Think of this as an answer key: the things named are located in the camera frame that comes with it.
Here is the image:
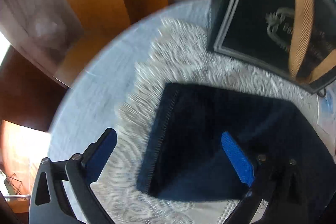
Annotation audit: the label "white lace tablecloth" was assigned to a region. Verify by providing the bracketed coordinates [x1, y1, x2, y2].
[88, 17, 327, 224]

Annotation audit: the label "black gift bag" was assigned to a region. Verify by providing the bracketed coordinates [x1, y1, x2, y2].
[207, 0, 336, 94]

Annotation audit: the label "dark blue jeans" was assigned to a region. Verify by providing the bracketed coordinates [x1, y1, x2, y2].
[136, 82, 335, 201]

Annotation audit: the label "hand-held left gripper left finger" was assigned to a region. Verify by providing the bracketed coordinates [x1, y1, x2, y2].
[28, 128, 118, 224]

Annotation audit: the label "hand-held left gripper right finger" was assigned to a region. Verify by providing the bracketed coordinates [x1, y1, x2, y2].
[221, 131, 309, 224]

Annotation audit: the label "white plastic packet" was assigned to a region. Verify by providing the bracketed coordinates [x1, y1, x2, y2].
[318, 97, 335, 132]

